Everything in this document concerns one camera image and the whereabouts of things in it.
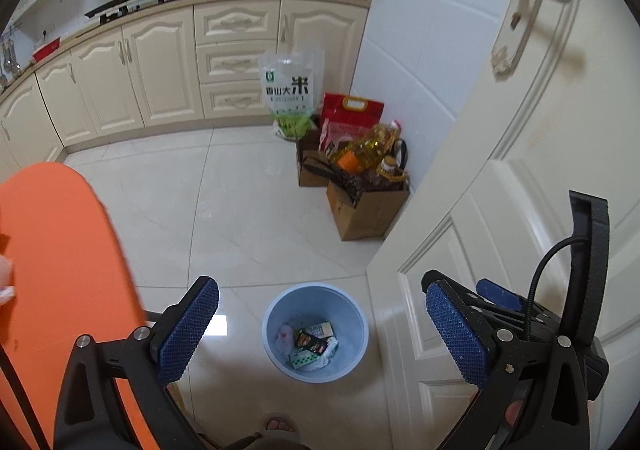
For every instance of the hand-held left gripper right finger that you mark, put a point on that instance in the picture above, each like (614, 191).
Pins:
(457, 335)

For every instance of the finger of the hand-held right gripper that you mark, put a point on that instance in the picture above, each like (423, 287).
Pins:
(450, 281)
(497, 292)

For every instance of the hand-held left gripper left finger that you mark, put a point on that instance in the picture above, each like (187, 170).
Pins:
(185, 330)

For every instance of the clear plastic bag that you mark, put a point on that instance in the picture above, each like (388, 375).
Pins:
(284, 334)

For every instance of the light blue plastic bin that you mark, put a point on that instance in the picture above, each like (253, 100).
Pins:
(350, 325)

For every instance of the dark brown wrapper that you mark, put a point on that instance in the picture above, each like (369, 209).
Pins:
(310, 341)

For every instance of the person's right hand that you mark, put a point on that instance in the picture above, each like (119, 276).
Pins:
(513, 413)

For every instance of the large cardboard box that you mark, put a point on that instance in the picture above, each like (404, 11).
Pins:
(370, 215)

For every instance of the white panel door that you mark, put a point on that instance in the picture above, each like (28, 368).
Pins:
(500, 180)

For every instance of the person's foot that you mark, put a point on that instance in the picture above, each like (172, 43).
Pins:
(280, 425)

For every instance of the dark patterned bag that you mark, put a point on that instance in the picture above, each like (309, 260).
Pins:
(347, 182)

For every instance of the orange round table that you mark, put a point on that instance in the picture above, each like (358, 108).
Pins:
(60, 255)

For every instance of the yellow cooking oil bottle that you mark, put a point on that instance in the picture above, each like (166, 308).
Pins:
(370, 142)

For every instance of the small cardboard box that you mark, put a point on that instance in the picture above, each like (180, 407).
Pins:
(310, 175)

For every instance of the red rice bag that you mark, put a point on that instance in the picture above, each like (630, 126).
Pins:
(345, 117)

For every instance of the clear green rice bag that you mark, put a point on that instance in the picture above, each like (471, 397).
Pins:
(290, 90)

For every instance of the cream lower kitchen cabinets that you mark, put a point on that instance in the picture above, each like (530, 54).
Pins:
(160, 65)

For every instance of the red plastic basin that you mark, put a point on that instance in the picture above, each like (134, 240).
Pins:
(46, 50)

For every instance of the black induction cooker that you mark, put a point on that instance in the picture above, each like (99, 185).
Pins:
(112, 5)

